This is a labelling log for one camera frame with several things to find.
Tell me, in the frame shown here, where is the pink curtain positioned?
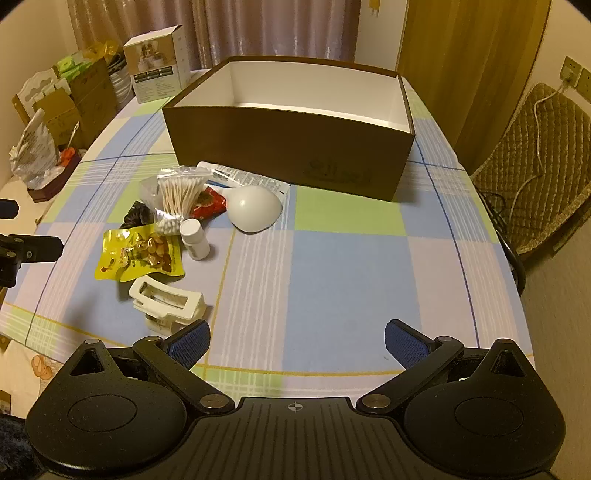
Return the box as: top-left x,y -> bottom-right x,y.
65,0 -> 361,75

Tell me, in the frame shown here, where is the white carved chair back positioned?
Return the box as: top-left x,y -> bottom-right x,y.
11,67 -> 70,125

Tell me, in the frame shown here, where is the white and blue tube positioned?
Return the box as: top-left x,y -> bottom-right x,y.
198,161 -> 291,199

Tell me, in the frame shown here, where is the green tissue pack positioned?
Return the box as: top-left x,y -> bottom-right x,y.
53,53 -> 93,81

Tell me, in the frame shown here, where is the plaid tablecloth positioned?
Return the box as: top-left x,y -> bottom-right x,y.
0,69 -> 536,398

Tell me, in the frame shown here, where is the white plastic bag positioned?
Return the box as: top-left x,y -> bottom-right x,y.
9,108 -> 61,190

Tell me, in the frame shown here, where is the brown cardboard box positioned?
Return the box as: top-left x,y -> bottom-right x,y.
161,56 -> 415,202

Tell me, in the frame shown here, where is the quilted chair cushion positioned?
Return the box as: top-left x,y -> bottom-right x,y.
468,83 -> 591,254

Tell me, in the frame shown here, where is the small cardboard box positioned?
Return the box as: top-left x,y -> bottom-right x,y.
44,88 -> 81,148

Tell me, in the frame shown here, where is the white plastic spoon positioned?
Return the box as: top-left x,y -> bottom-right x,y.
226,185 -> 283,234

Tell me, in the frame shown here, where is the yellow plastic bag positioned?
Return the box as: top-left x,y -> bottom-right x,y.
83,41 -> 121,62

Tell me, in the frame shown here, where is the red snack packet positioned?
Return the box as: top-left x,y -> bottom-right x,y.
190,187 -> 228,221

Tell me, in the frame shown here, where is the white cable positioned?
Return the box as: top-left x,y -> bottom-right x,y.
508,78 -> 573,217

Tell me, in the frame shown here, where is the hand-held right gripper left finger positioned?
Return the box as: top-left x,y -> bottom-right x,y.
60,318 -> 236,418

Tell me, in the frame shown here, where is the white pill bottle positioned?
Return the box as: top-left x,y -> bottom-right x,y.
179,218 -> 211,260

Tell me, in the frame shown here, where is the dark shaggy rug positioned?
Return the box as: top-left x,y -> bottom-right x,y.
0,413 -> 38,480

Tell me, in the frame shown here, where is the bag of cotton swabs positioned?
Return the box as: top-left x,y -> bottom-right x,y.
154,167 -> 211,236

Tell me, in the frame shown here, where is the tall cardboard box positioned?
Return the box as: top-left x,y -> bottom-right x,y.
69,60 -> 118,148

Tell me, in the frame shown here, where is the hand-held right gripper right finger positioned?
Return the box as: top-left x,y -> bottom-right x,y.
355,318 -> 536,418

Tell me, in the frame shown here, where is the black chair frame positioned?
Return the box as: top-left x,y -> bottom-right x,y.
480,191 -> 525,296

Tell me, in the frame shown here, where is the stack of metal bowls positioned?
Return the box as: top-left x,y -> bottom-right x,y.
108,53 -> 134,104

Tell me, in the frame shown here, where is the black scrunchie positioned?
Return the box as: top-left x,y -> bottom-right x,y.
121,203 -> 158,228

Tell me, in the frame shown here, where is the yellow snack packet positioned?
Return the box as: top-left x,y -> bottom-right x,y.
95,227 -> 186,281

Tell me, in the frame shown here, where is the wooden door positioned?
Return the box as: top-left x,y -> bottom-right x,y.
397,0 -> 550,171

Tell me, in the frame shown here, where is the white hair claw clip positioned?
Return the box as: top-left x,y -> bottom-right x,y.
128,277 -> 206,334

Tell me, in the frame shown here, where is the white product box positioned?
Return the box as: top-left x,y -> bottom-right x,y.
123,25 -> 191,104

